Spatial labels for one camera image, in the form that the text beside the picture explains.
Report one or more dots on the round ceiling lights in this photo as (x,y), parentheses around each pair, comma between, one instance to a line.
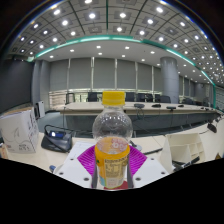
(92,15)

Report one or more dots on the flat round red coaster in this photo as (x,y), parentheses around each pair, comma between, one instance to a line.
(121,186)

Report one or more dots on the black office chairs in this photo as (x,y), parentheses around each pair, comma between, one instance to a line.
(92,97)

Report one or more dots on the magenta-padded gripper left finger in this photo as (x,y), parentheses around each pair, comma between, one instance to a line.
(71,170)

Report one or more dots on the white paper carton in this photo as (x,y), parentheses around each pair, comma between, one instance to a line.
(18,131)

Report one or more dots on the white open cardboard box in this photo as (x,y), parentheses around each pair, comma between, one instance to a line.
(180,148)

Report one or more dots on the black table microphone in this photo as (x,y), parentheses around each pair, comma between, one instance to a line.
(211,127)

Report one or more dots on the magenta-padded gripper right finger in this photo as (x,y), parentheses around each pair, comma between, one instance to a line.
(151,170)

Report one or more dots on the black desk microphones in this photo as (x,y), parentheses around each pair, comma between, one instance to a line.
(139,105)

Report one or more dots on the yellow-capped clear drink bottle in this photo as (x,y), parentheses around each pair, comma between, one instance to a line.
(112,163)

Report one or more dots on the long curved conference desk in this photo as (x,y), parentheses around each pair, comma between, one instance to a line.
(156,118)

